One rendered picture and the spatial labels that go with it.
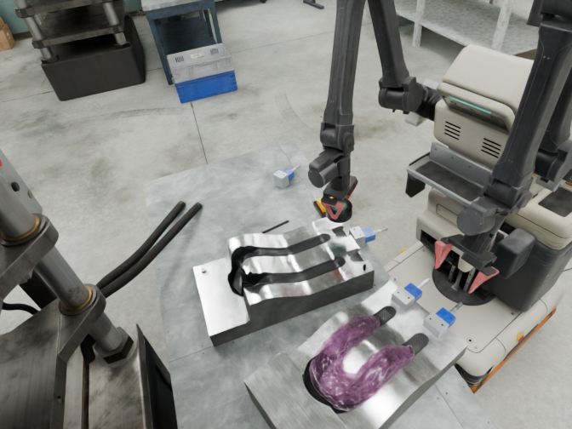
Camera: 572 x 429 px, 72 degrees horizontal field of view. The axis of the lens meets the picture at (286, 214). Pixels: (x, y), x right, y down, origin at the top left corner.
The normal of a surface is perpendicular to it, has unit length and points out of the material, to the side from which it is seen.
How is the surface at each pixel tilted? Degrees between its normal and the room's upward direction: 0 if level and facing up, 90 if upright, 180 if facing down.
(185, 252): 0
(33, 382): 0
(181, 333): 0
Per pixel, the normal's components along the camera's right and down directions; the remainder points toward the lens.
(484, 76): -0.62, -0.22
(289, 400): -0.10, -0.72
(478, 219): -0.76, 0.08
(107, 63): 0.29, 0.64
